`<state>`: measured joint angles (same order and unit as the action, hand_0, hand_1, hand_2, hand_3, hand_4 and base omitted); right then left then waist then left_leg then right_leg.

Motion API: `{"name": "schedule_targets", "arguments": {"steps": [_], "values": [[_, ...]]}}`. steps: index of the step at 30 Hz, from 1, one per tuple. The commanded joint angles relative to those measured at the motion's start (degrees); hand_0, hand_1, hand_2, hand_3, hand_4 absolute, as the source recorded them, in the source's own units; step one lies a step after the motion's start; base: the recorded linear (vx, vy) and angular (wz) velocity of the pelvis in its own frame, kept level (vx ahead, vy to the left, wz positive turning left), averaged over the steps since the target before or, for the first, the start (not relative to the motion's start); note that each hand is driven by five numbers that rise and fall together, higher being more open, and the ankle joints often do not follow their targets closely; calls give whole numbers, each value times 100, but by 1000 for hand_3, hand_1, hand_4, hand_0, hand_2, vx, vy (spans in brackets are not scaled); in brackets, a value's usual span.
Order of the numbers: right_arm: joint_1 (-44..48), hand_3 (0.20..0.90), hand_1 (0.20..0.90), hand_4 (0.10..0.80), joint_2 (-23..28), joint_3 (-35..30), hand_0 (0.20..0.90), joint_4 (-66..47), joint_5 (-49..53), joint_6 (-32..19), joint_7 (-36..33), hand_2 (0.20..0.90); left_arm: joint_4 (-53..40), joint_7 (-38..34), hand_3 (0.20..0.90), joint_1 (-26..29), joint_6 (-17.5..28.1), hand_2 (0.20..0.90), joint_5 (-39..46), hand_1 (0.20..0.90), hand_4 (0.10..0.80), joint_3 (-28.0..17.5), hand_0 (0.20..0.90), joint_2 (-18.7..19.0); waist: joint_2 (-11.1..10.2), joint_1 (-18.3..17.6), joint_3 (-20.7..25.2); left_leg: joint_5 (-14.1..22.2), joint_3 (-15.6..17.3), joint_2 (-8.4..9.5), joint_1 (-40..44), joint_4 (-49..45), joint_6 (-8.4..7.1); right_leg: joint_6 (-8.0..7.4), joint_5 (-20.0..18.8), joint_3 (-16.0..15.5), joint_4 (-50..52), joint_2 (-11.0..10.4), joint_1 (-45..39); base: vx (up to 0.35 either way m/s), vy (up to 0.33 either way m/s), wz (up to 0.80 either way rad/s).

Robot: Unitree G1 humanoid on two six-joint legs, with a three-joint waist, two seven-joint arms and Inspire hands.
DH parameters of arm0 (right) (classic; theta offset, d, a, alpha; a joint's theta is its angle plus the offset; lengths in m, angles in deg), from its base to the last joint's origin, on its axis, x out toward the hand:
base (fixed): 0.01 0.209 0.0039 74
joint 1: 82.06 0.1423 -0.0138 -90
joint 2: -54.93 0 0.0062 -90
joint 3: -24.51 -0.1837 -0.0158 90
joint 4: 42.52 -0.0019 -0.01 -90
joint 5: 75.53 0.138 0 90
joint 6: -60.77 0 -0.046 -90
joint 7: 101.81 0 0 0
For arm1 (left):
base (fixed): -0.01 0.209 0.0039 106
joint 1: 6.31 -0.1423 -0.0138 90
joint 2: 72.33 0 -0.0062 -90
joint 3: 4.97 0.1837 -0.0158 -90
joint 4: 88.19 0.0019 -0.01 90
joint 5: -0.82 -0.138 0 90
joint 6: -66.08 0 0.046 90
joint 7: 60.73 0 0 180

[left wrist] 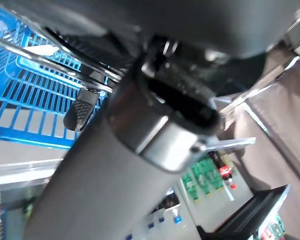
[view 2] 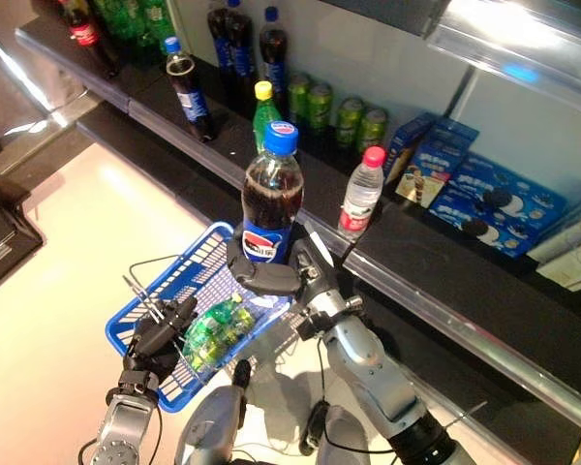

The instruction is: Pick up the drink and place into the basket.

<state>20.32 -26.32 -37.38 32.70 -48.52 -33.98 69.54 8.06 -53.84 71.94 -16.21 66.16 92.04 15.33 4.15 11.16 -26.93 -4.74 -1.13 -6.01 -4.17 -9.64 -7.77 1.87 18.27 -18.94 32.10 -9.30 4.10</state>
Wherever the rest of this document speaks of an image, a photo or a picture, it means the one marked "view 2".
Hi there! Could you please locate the black low display stand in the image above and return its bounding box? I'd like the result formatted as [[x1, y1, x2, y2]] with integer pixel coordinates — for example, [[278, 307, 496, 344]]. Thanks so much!
[[0, 178, 46, 302]]

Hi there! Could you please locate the Coca-Cola bottle red label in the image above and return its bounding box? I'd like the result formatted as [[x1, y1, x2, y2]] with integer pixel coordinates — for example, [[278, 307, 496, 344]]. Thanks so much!
[[60, 0, 122, 78]]

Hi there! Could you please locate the blue Oreo cookie box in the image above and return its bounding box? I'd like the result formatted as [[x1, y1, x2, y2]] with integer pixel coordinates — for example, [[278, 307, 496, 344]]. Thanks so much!
[[428, 191, 534, 259], [452, 152, 570, 243]]

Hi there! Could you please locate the water bottle red cap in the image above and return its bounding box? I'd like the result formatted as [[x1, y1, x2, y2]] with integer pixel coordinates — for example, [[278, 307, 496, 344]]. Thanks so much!
[[337, 144, 387, 238]]

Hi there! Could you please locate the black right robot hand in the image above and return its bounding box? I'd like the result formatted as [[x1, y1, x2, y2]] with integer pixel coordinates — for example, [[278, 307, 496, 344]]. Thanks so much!
[[226, 220, 343, 304]]

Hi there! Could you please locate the blue plastic shopping basket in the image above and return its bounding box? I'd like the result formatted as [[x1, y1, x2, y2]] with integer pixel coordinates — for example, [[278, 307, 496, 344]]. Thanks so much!
[[105, 221, 330, 414]]

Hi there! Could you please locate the blue cone cookie box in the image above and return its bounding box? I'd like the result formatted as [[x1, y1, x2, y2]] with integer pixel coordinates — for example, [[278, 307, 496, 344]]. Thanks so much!
[[394, 117, 480, 210]]

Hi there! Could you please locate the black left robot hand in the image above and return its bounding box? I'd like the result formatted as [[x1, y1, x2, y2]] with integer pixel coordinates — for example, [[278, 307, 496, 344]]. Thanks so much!
[[122, 294, 200, 378]]

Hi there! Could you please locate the green Sprite bottle yellow cap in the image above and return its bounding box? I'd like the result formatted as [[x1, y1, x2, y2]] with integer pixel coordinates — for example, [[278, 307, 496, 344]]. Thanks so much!
[[120, 0, 149, 47], [252, 80, 286, 152], [182, 295, 246, 374], [142, 0, 178, 49], [95, 0, 128, 41]]

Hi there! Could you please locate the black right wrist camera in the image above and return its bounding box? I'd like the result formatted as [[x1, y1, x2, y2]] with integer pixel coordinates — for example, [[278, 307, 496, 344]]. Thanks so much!
[[294, 309, 331, 343]]

